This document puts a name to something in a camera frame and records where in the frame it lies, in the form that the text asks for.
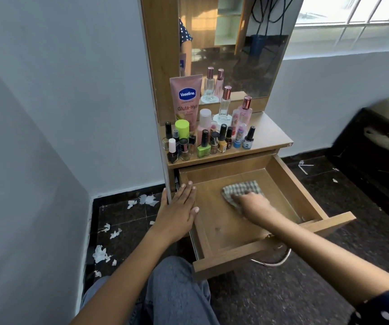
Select person's left hand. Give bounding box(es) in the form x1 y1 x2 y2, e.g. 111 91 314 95
150 181 200 245

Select person's right hand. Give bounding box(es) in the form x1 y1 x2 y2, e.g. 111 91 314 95
231 192 273 231

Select checked cleaning cloth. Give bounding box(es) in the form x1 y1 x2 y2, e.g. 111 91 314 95
221 181 263 214

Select wooden drawer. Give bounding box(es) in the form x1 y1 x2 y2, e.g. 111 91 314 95
177 153 357 282

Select person's left forearm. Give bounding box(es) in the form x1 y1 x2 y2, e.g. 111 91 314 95
70 227 179 325

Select person's right forearm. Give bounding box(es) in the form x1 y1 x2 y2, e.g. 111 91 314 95
258 216 389 307

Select cluster of nail polish bottles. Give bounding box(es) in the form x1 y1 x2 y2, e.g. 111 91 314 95
162 121 256 165

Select bottle with lime green cap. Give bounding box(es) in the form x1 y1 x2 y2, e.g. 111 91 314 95
175 119 190 139

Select pink bottle with white cap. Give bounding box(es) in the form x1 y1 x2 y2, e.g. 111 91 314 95
196 108 213 139

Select thin white stick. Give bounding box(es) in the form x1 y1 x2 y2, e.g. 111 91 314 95
298 160 315 175

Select wooden dressing table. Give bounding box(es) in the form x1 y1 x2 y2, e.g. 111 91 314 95
140 0 306 204

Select blue jeans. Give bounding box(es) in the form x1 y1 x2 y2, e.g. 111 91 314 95
79 256 221 325

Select scattered white paper scraps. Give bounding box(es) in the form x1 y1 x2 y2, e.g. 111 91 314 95
91 194 160 279

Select pink perfume bottle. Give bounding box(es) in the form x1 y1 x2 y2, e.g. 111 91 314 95
232 95 253 130

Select pink lotion tube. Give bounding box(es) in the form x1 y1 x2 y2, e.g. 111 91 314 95
169 74 204 128

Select clear perfume bottle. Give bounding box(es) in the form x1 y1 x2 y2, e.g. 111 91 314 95
213 85 233 125

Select dark wooden bench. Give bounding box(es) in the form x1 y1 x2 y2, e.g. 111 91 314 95
328 95 389 234

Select dressing table mirror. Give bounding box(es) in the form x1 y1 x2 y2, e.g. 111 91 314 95
178 0 305 102

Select navy polka dot sleeve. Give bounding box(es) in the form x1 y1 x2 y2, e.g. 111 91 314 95
348 288 389 325

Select window with white grille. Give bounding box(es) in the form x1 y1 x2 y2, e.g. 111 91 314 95
283 0 389 60

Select metal drawer handle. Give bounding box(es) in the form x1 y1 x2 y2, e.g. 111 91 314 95
251 248 292 268

